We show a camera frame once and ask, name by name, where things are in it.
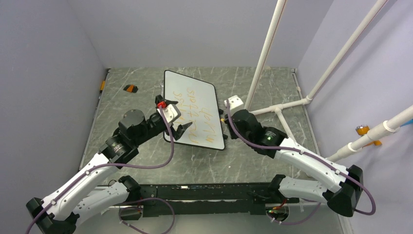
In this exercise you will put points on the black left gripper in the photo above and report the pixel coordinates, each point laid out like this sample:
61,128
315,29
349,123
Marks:
180,129

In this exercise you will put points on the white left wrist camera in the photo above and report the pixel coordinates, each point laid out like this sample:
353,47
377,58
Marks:
168,108

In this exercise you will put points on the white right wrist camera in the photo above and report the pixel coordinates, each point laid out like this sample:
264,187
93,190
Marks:
234,103

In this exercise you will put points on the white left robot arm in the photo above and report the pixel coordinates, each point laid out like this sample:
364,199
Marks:
75,202

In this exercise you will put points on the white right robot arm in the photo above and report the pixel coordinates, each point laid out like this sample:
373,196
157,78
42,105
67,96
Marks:
338,186

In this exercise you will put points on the black framed whiteboard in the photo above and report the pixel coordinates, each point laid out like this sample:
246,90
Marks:
198,104

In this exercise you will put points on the white pvc pipe frame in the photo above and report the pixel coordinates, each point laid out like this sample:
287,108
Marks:
383,129

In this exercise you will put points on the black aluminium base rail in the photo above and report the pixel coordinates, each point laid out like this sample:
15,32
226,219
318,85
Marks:
199,199

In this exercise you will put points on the yellow handled tool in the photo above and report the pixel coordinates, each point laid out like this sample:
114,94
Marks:
102,86

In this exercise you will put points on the orange black hex key set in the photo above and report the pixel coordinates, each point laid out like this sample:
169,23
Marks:
130,88

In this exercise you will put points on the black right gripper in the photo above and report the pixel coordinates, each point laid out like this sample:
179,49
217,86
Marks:
227,120

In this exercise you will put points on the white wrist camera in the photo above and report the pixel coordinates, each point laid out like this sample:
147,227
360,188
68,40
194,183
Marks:
168,108
234,103

